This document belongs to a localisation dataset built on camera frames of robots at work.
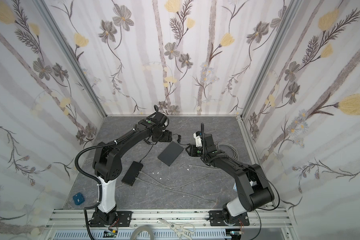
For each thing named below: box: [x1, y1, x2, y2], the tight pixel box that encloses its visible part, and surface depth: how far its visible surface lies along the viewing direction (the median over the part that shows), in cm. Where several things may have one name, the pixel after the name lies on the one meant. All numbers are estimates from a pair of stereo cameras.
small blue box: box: [72, 192, 85, 206], surface depth 80 cm
